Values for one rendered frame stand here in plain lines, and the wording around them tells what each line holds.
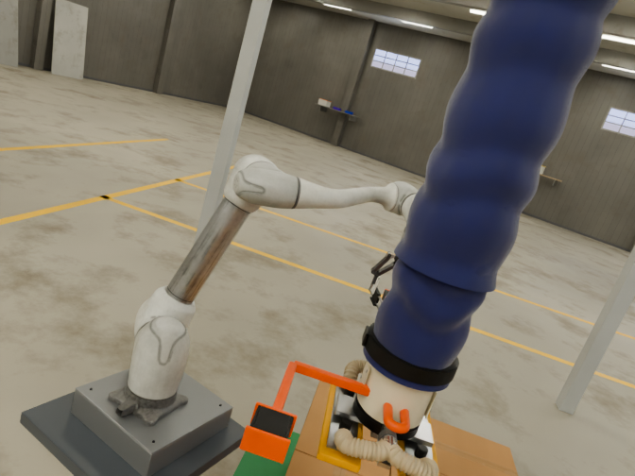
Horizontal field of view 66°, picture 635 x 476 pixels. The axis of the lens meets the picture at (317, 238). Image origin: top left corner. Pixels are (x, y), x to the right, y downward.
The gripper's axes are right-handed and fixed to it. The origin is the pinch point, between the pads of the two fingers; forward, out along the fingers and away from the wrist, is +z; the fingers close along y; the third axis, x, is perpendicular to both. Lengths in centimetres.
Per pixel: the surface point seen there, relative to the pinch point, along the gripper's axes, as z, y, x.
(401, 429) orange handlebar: -4, -6, -75
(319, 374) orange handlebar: -3, -25, -63
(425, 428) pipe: 5, 6, -60
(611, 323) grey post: 54, 225, 198
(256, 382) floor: 138, -33, 109
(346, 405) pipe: 6, -15, -60
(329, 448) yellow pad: 8, -18, -74
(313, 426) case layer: 75, -7, 11
